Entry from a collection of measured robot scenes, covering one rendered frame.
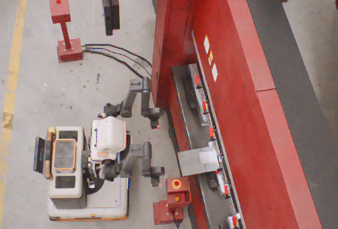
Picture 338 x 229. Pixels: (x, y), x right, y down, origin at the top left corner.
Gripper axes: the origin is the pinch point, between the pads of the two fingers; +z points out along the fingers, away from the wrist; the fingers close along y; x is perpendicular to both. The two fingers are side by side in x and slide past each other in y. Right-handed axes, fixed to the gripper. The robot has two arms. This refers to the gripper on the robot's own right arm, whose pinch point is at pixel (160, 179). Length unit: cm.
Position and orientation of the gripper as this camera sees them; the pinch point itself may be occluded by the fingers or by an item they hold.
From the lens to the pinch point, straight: 341.1
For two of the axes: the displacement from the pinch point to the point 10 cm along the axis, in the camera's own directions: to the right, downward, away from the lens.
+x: -9.2, 1.9, 3.4
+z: 3.9, 3.8, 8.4
